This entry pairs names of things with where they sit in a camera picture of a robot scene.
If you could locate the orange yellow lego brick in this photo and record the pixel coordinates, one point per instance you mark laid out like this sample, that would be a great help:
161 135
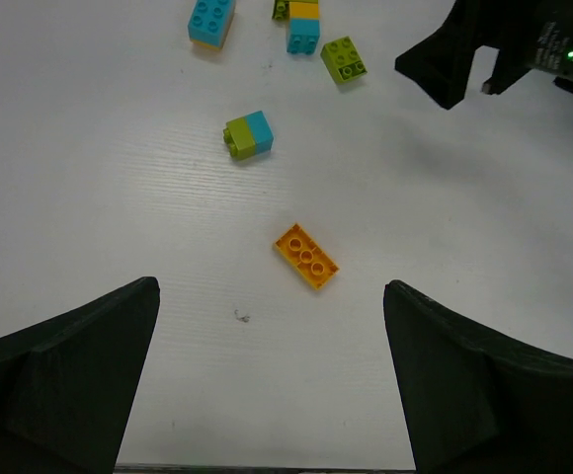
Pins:
306 257

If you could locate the small green square lego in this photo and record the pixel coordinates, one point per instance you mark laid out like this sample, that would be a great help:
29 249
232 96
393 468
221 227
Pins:
343 61

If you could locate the green yellow blue lego stack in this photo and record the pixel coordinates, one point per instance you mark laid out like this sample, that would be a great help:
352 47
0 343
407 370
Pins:
303 24

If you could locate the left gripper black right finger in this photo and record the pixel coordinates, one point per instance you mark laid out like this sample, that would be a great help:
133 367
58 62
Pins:
474 399

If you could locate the blue lego on orange plate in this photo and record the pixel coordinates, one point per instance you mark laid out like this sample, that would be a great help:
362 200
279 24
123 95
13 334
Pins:
210 22

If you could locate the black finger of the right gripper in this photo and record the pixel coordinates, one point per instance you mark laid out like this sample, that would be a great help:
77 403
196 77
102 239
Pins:
511 64
441 63

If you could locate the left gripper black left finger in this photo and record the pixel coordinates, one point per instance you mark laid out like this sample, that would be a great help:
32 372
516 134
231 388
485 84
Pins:
67 384

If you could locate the green and blue lego cube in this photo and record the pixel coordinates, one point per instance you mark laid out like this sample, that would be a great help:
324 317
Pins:
248 136

